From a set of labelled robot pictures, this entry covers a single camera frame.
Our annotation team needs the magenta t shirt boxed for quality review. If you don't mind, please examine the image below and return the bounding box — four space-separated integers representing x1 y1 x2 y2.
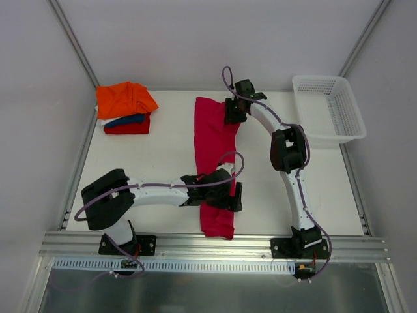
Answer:
194 97 240 239

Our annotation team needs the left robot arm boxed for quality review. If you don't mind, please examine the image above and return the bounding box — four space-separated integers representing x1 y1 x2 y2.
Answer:
74 163 242 255

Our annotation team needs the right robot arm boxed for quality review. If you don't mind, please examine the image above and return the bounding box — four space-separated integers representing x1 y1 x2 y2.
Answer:
225 80 323 259

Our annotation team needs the red folded t shirt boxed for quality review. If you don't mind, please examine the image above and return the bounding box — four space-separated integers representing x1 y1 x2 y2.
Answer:
104 115 151 135

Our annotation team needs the white plastic basket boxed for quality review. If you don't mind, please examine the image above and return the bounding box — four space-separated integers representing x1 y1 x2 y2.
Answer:
292 75 367 149

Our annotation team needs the blue folded t shirt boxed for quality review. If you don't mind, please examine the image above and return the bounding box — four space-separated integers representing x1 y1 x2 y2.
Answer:
104 114 147 128

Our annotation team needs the orange folded t shirt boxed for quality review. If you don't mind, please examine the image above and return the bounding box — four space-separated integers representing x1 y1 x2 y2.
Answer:
96 82 159 120

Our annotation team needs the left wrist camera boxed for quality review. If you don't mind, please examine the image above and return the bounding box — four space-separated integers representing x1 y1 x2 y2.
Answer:
216 162 235 177

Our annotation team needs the aluminium mounting rail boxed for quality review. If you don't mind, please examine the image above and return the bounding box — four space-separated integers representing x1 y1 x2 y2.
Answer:
38 231 392 263

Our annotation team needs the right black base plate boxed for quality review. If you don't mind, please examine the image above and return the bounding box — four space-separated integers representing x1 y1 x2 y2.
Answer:
270 237 329 260

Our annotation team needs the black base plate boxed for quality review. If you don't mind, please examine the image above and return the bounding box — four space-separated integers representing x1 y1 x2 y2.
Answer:
270 237 329 260
98 233 157 257

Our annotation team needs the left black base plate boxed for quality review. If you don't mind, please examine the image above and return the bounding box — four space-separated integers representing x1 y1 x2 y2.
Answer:
98 233 157 257

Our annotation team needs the white slotted cable duct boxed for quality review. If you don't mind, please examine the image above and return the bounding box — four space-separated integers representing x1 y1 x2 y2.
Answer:
52 258 295 275

